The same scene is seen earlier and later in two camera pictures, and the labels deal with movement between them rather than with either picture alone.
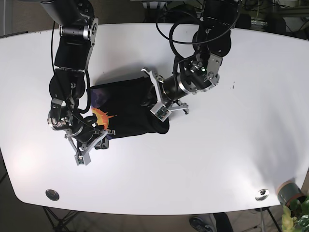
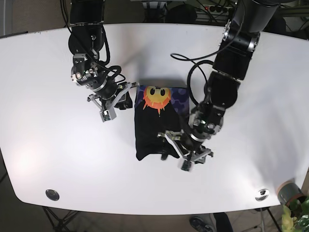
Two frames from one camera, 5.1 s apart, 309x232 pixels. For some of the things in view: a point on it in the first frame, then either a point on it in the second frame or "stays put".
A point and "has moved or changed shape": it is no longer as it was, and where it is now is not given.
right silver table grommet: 261,194 stays put
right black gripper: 191,80 -> 189,145
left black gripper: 82,138 -> 106,96
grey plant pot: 288,191 stays put
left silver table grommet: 52,195 stays put
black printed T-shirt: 125,107 has moved or changed shape
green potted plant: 295,218 stays put
